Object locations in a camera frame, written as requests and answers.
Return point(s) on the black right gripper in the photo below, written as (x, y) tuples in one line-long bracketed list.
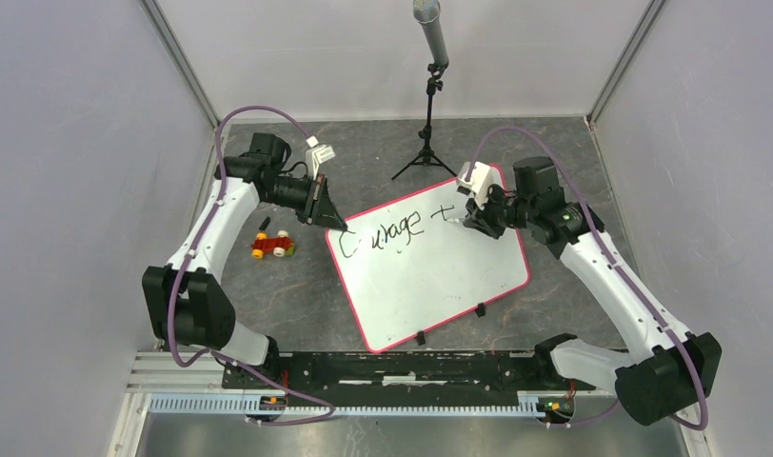
[(482, 219)]

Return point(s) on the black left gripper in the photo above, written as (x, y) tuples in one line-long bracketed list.
[(326, 213)]

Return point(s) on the pink framed whiteboard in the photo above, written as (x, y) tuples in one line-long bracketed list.
[(404, 269)]

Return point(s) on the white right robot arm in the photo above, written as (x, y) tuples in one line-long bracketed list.
[(667, 370)]

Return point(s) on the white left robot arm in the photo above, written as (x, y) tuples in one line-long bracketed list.
[(187, 305)]

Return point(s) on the red yellow toy car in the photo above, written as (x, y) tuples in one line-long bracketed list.
[(279, 245)]

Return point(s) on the black tripod stand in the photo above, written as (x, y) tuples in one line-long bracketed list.
[(426, 156)]

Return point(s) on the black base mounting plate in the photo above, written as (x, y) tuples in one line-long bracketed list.
[(485, 378)]

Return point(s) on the silver microphone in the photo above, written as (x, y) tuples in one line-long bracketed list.
[(427, 13)]

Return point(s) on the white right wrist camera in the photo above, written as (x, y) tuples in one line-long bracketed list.
[(475, 179)]

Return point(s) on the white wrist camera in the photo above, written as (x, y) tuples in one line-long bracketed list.
[(316, 155), (475, 179)]

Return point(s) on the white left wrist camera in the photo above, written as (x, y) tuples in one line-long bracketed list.
[(316, 155)]

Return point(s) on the white toothed cable rail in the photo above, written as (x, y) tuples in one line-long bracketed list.
[(270, 406)]

